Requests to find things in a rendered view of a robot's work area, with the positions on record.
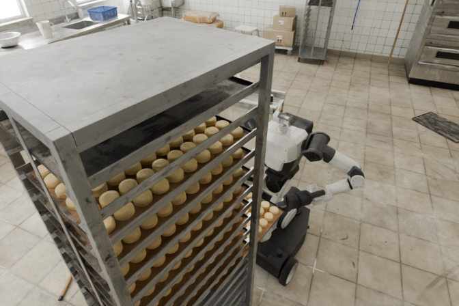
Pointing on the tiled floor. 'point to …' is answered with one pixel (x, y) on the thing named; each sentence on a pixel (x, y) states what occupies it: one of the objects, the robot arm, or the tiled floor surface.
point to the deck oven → (437, 33)
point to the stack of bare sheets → (439, 126)
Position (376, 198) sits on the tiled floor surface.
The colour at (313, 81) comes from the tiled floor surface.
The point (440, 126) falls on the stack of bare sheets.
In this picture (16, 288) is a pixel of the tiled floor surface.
